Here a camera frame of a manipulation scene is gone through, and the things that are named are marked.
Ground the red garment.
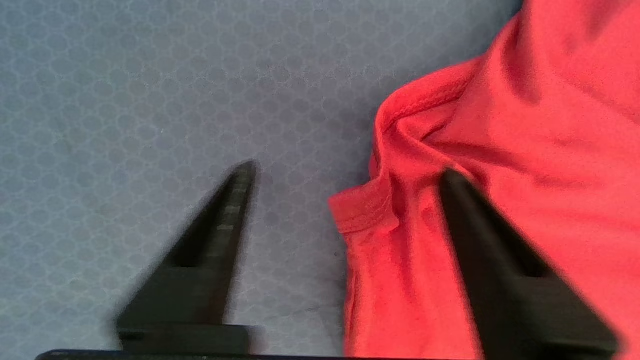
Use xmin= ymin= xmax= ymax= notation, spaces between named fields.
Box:
xmin=327 ymin=0 xmax=640 ymax=360

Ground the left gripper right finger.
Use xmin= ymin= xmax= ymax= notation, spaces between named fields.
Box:
xmin=438 ymin=168 xmax=619 ymax=360

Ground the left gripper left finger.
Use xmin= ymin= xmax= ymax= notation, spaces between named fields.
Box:
xmin=116 ymin=160 xmax=258 ymax=355

